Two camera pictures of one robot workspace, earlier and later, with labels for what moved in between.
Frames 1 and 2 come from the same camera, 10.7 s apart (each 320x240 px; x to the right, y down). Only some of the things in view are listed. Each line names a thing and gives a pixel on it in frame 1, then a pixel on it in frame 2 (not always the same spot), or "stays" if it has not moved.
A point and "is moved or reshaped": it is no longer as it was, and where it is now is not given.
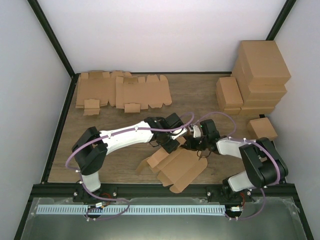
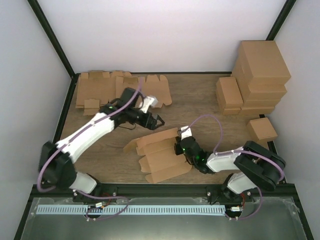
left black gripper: [172, 147] -> [152, 125]
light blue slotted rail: [128, 209] stays
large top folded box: [262, 63] stays
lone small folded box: [261, 128] stays
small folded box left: [229, 95] stays
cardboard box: [178, 169] is moved or reshaped
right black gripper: [189, 140] -> [177, 151]
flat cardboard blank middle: [134, 93] stays
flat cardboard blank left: [95, 89] stays
